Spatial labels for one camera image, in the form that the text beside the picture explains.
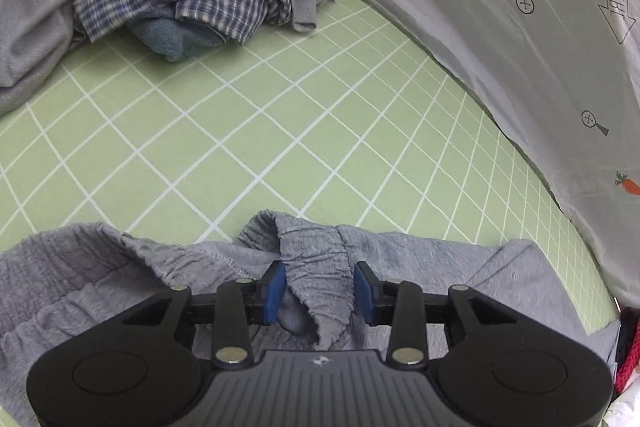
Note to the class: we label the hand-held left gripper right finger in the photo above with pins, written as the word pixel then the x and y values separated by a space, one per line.
pixel 365 292

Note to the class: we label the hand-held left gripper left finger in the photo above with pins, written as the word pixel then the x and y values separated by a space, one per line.
pixel 274 292

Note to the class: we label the grey sweatpants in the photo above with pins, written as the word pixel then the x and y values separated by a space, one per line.
pixel 450 267

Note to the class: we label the red knit cloth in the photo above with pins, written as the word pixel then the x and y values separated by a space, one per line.
pixel 629 367

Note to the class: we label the blue denim garment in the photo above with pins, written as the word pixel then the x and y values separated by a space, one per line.
pixel 170 37

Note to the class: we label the grey carrot print sheet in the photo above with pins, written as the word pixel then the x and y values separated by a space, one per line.
pixel 475 7

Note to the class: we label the grey sweatshirt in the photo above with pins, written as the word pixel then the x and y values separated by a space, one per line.
pixel 30 42

